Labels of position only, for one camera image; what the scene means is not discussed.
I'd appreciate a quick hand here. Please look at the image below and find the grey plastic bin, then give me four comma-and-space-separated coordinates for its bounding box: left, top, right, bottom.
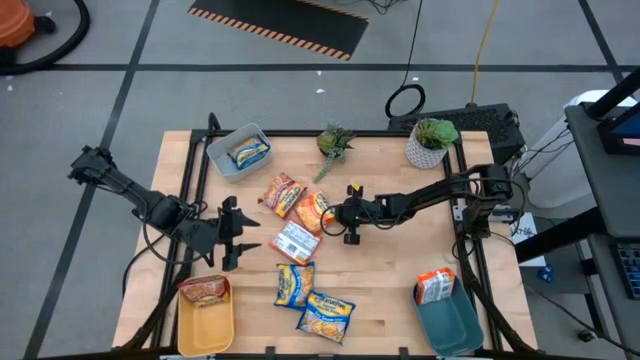
205, 122, 275, 184

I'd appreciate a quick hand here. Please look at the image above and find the small loose succulent plant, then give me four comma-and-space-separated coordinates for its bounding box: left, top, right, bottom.
312, 122, 357, 184

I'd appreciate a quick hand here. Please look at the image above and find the blue yellow Maruchan noodle pack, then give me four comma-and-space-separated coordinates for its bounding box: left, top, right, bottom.
273, 261, 317, 312
295, 289, 357, 346
227, 134, 272, 171

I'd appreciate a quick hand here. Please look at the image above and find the black monitor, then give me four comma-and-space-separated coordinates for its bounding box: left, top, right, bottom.
596, 102, 640, 156

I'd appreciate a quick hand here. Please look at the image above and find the black vacuum hose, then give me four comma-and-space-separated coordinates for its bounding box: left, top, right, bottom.
0, 0, 92, 77

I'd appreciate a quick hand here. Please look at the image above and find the black computer case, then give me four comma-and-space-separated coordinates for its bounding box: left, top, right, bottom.
387, 102, 527, 171

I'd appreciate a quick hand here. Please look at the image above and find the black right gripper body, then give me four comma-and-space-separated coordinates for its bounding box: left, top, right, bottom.
341, 191, 382, 246

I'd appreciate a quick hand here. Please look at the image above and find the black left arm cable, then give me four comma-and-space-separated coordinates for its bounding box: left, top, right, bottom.
121, 230, 169, 299

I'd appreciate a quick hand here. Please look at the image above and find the black hanging cable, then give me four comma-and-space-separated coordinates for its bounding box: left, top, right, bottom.
383, 0, 427, 120

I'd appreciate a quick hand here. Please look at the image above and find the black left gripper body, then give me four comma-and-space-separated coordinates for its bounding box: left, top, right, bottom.
188, 195, 243, 273

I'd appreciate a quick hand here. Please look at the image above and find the succulent in white patterned pot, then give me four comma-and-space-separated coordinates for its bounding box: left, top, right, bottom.
404, 117, 460, 170

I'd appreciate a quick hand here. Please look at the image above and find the orange vacuum cleaner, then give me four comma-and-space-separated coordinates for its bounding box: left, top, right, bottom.
0, 0, 37, 50

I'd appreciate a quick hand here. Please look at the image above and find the teal plastic bin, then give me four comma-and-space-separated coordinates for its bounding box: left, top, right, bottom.
412, 272, 485, 358

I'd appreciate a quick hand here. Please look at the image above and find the red Maruchan noodle pack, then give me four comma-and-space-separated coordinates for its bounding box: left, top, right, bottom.
257, 172, 308, 220
178, 273, 232, 308

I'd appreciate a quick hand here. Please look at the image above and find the yellow hanging cable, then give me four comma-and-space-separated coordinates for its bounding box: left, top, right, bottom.
468, 0, 501, 107

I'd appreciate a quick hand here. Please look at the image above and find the grey equipment cart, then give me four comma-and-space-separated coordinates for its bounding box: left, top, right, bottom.
514, 67, 640, 359

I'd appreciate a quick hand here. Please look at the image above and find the white paper sheet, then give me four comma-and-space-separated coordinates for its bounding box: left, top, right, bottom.
508, 212, 549, 269

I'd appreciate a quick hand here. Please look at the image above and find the yellow plastic bin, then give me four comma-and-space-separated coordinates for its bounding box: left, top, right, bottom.
175, 272, 235, 359

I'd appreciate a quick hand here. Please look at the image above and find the black hazard-striped floor mat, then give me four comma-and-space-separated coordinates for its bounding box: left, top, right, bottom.
187, 0, 371, 62

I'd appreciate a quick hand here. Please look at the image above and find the orange Maruchan noodle pack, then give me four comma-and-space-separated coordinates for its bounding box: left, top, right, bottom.
293, 190, 337, 237
269, 218, 323, 267
414, 267, 457, 306

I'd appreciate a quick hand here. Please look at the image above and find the black keyboard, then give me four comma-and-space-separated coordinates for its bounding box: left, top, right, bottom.
612, 241, 640, 301

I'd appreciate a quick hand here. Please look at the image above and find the black floor cable bundle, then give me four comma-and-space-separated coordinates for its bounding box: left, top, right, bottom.
333, 0, 401, 16

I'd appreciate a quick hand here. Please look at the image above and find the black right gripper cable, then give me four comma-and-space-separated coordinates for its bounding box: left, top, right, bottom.
319, 203, 349, 237

